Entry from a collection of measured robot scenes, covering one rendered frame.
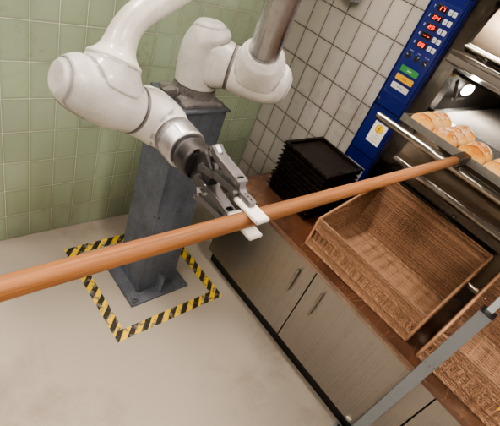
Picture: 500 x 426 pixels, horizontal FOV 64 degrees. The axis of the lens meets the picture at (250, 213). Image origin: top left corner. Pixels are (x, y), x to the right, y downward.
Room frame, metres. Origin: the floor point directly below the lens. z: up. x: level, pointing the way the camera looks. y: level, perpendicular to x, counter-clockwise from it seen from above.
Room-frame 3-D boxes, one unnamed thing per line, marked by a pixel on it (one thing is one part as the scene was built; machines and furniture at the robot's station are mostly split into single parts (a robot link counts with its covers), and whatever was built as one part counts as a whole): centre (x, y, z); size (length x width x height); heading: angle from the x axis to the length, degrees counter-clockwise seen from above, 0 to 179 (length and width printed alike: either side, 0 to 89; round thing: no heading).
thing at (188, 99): (1.36, 0.38, 1.03); 0.22 x 0.18 x 0.06; 145
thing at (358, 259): (1.43, -0.63, 0.72); 0.56 x 0.49 x 0.28; 55
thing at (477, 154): (1.41, -0.62, 1.21); 0.10 x 0.07 x 0.06; 58
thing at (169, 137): (0.71, 0.19, 1.19); 0.09 x 0.06 x 0.09; 144
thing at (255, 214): (0.58, 0.00, 1.21); 0.07 x 0.03 x 0.01; 54
